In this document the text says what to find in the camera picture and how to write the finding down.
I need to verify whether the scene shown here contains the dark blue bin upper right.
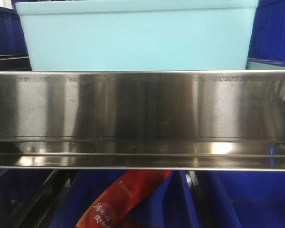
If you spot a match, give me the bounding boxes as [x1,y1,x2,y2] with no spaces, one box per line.
[248,0,285,67]

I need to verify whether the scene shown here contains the light blue plastic bin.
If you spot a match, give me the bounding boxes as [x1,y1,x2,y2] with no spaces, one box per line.
[16,0,258,71]

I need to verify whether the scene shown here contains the dark blue bin upper left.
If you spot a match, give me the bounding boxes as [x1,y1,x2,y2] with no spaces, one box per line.
[0,7,28,56]

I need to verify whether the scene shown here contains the dark blue bin lower middle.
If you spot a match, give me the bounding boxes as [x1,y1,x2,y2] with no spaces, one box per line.
[50,170,200,228]

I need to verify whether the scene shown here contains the red printed snack bag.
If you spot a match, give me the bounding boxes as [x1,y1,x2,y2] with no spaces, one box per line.
[75,170,171,228]

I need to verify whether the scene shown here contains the stainless steel shelf rail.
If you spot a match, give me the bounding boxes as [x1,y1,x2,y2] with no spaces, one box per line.
[0,70,285,171]

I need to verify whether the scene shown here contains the dark blue bin lower right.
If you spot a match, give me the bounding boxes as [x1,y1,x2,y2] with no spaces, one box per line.
[198,171,285,228]

